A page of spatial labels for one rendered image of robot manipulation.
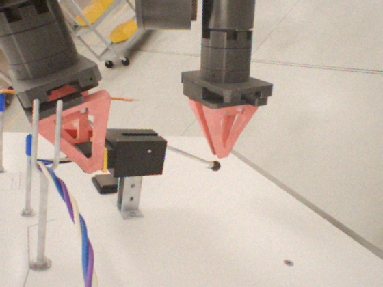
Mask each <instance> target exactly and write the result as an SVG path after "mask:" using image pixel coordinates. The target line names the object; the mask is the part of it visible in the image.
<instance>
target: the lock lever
mask: <svg viewBox="0 0 383 287"><path fill-rule="evenodd" d="M167 149H168V150H171V151H173V152H175V153H177V154H182V155H183V156H186V157H188V158H189V159H193V160H196V161H199V162H200V163H204V164H207V165H208V166H209V167H210V168H212V167H213V166H214V163H213V161H207V160H204V159H201V158H199V157H197V156H194V155H192V154H188V153H186V152H184V151H182V150H179V149H178V148H173V147H172V146H169V145H168V144H167Z"/></svg>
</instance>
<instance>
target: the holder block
mask: <svg viewBox="0 0 383 287"><path fill-rule="evenodd" d="M105 139H107V140H108V141H109V143H110V144H111V145H112V146H113V147H114V164H113V168H110V169H108V171H109V173H110V174H111V175H112V176H113V177H114V178H121V177H132V176H151V175H162V172H163V165H164V161H165V157H166V149H167V140H166V139H164V138H163V137H162V136H158V133H156V132H155V131H154V130H153V129H136V128H107V130H106V134H105ZM148 150H151V153H149V152H148Z"/></svg>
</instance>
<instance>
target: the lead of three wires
mask: <svg viewBox="0 0 383 287"><path fill-rule="evenodd" d="M53 162H54V158H52V159H37V165H38V167H39V169H38V170H39V171H41V170H42V169H41V166H42V165H50V164H53ZM72 162H73V161H72V159H70V158H68V157H65V158H60V161H59V164H67V163H72Z"/></svg>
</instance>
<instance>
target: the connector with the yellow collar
mask: <svg viewBox="0 0 383 287"><path fill-rule="evenodd" d="M74 147H76V148H77V149H78V151H80V153H82V154H83V155H84V156H85V157H86V158H88V159H89V158H91V157H92V142H91V141H90V142H85V143H74ZM104 147H105V148H107V169H110V168H113V164H114V147H113V146H112V145H111V144H110V143H109V141H108V140H107V139H105V145H104Z"/></svg>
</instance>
